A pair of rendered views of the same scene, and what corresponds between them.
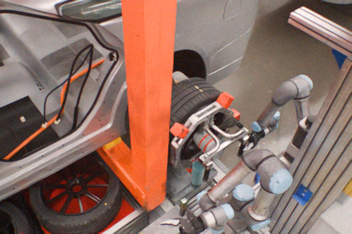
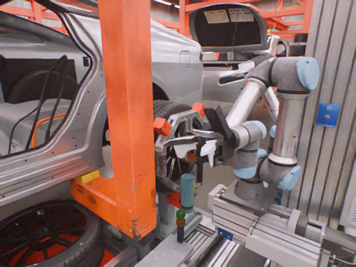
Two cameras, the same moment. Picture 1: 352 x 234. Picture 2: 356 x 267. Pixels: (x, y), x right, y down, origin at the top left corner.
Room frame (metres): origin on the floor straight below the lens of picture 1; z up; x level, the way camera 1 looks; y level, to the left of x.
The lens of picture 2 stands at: (0.16, 0.10, 1.44)
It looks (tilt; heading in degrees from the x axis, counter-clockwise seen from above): 18 degrees down; 351
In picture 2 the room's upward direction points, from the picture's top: straight up
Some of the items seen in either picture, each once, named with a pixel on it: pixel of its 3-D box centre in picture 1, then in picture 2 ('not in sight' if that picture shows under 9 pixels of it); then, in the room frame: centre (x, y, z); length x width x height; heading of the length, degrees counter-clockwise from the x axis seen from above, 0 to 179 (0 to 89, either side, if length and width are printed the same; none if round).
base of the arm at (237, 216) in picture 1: (238, 206); (250, 184); (1.08, -0.42, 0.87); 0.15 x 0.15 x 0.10
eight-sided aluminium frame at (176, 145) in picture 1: (202, 137); (184, 151); (1.61, -0.20, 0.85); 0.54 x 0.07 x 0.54; 133
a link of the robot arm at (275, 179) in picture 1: (264, 197); (286, 126); (0.96, -0.49, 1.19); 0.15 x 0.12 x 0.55; 29
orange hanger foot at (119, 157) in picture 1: (121, 154); (100, 183); (1.52, 0.37, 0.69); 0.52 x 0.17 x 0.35; 43
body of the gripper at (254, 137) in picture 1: (256, 136); not in sight; (1.65, -0.59, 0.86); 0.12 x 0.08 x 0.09; 133
